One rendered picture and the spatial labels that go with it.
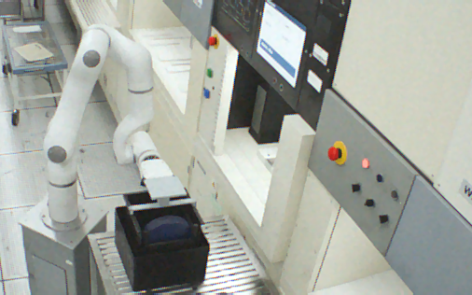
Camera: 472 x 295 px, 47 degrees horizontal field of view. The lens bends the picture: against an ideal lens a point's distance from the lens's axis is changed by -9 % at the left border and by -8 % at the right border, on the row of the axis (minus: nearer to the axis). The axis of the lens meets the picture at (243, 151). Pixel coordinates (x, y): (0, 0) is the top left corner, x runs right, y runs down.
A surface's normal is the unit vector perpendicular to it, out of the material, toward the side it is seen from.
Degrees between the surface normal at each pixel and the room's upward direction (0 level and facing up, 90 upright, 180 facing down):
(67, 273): 90
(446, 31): 90
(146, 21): 90
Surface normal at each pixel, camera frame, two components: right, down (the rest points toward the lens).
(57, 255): -0.35, 0.46
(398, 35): -0.90, 0.11
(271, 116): 0.40, 0.55
